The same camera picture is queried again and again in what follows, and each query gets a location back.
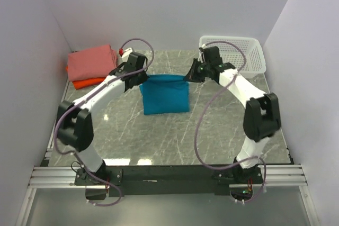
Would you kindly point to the folded orange t shirt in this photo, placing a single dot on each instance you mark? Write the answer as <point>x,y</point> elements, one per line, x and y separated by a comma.
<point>84,83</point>

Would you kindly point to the folded pink t shirt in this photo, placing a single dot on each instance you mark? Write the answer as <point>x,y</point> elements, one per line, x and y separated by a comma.
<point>94,62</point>

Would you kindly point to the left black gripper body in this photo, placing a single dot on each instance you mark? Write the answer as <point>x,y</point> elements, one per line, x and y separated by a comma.
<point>141,78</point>

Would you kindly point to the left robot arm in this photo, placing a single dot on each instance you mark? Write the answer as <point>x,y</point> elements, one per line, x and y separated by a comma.
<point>74,125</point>

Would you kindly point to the aluminium frame rail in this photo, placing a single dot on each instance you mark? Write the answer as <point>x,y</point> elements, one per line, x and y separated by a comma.
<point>124,136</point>

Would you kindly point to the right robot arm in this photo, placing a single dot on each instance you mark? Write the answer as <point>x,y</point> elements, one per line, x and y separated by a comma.
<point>262,114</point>

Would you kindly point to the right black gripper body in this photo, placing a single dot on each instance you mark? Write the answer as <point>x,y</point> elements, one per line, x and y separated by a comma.
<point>197,70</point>

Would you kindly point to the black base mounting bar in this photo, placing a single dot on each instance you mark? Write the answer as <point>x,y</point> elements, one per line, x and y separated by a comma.
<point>180,179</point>

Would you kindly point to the blue t shirt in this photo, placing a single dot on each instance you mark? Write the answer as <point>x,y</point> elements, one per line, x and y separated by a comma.
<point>165,93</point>

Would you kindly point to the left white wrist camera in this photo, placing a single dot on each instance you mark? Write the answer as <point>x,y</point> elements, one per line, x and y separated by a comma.
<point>124,54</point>

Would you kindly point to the white plastic basket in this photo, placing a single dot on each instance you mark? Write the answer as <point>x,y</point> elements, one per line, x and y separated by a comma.
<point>255,61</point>

